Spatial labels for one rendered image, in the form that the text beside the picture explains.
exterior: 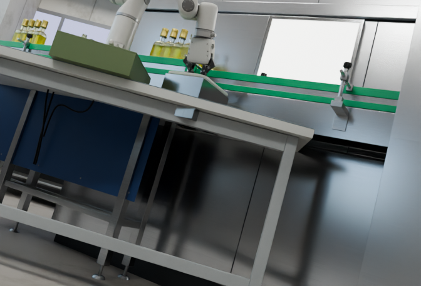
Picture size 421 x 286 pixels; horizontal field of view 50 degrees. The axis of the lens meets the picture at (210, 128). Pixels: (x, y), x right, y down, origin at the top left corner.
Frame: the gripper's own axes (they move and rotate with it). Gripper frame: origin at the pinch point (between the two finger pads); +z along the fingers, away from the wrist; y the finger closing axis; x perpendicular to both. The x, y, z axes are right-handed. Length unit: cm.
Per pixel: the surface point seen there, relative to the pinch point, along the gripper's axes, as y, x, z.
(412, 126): -80, 5, 5
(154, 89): 3.6, 21.7, 7.5
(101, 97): 22.6, 26.6, 13.7
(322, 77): -39, -37, -9
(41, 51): 104, -14, -1
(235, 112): -24.0, 10.6, 10.6
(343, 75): -55, -4, -8
